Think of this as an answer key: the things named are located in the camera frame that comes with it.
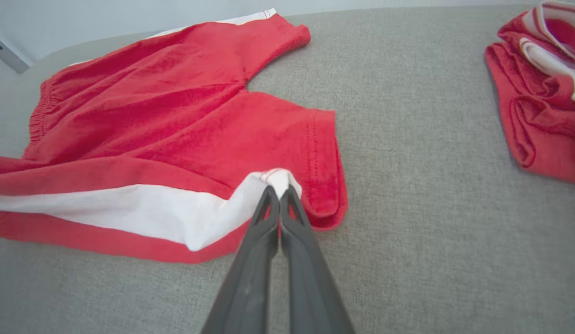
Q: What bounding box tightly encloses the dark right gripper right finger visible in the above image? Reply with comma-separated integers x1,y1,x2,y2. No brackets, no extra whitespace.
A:
280,185,355,334

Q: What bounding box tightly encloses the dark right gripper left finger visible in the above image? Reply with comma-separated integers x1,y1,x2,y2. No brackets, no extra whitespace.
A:
202,186,280,334

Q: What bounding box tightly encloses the red shorts white side stripe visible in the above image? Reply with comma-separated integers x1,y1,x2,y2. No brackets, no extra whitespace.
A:
0,8,349,264

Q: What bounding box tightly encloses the red basketball jersey number print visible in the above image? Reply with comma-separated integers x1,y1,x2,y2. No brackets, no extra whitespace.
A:
485,0,575,186

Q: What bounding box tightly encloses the grey metal wall strip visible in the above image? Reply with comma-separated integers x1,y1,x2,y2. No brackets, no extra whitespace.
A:
0,32,31,75

